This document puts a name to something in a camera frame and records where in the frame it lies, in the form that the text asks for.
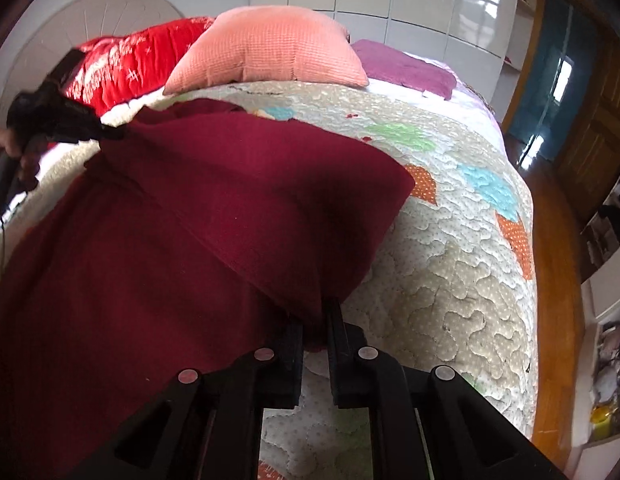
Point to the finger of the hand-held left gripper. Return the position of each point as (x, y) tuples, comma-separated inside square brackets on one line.
[(94, 129)]

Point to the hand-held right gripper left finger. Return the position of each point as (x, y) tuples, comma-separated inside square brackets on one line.
[(292, 365)]

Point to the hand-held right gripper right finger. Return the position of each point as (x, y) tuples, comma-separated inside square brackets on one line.
[(336, 365)]

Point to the dark red garment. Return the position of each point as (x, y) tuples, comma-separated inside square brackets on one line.
[(189, 235)]

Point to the person's left hand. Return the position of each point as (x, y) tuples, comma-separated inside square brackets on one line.
[(27, 160)]

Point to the red floral pillow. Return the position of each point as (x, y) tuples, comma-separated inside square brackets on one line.
[(134, 65)]

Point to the white round headboard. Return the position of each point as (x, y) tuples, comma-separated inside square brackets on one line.
[(89, 15)]

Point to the heart patterned quilt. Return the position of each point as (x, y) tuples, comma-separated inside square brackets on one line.
[(440, 285)]

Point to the pink pillow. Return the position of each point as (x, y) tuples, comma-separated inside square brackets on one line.
[(270, 45)]

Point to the yellow container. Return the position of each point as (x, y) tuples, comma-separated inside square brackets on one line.
[(601, 422)]

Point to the white shelf unit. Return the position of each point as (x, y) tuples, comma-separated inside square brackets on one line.
[(610, 295)]

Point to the purple cloth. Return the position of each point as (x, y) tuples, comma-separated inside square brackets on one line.
[(405, 67)]

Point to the wooden door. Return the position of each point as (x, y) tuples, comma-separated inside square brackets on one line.
[(595, 135)]

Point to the blue glass door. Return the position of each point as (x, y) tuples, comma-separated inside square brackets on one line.
[(550, 75)]

